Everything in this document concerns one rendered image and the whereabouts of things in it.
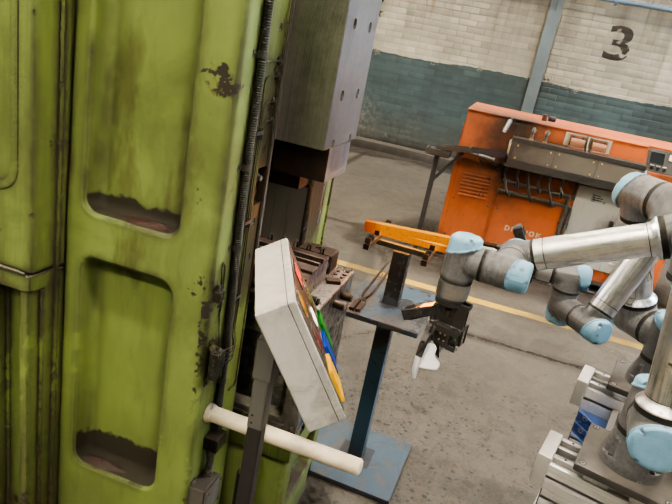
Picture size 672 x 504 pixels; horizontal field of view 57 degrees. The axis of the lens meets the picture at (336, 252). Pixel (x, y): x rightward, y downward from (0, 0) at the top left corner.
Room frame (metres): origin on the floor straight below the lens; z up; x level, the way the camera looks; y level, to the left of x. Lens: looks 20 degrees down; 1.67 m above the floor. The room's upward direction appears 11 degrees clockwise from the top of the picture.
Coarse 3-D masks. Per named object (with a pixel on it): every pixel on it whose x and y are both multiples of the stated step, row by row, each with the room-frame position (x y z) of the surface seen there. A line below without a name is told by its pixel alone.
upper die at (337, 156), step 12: (276, 144) 1.68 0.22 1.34; (288, 144) 1.67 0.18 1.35; (348, 144) 1.81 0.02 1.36; (276, 156) 1.68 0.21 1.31; (288, 156) 1.67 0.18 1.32; (300, 156) 1.66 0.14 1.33; (312, 156) 1.65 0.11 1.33; (324, 156) 1.64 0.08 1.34; (336, 156) 1.71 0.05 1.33; (276, 168) 1.67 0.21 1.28; (288, 168) 1.67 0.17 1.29; (300, 168) 1.66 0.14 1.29; (312, 168) 1.65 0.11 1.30; (324, 168) 1.64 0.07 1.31; (336, 168) 1.73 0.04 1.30; (324, 180) 1.64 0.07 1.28
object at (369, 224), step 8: (368, 224) 1.86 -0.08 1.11; (376, 224) 1.86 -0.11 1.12; (384, 224) 1.86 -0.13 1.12; (392, 224) 1.87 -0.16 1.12; (392, 232) 1.84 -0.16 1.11; (400, 232) 1.84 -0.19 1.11; (408, 232) 1.83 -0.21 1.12; (416, 232) 1.82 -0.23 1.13; (424, 232) 1.83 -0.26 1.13; (432, 232) 1.84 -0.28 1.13; (432, 240) 1.81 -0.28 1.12; (440, 240) 1.80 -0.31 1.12; (448, 240) 1.80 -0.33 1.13; (496, 248) 1.76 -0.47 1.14
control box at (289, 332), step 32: (256, 256) 1.28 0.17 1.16; (288, 256) 1.22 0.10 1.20; (256, 288) 1.11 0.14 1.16; (288, 288) 1.07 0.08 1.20; (256, 320) 1.00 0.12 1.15; (288, 320) 1.01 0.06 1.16; (288, 352) 1.01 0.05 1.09; (320, 352) 1.05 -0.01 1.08; (288, 384) 1.01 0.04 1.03; (320, 384) 1.02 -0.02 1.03; (320, 416) 1.02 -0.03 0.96
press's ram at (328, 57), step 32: (320, 0) 1.61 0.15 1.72; (352, 0) 1.61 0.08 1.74; (320, 32) 1.61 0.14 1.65; (352, 32) 1.65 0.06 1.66; (288, 64) 1.62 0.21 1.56; (320, 64) 1.60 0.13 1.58; (352, 64) 1.70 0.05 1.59; (288, 96) 1.62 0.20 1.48; (320, 96) 1.60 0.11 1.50; (352, 96) 1.76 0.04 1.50; (288, 128) 1.62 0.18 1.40; (320, 128) 1.60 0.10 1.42; (352, 128) 1.82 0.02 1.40
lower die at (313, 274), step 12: (264, 240) 1.87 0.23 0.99; (300, 252) 1.80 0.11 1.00; (312, 252) 1.84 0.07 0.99; (300, 264) 1.72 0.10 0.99; (312, 264) 1.74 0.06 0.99; (324, 264) 1.80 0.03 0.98; (252, 276) 1.68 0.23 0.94; (312, 276) 1.69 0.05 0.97; (324, 276) 1.82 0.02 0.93; (312, 288) 1.71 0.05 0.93
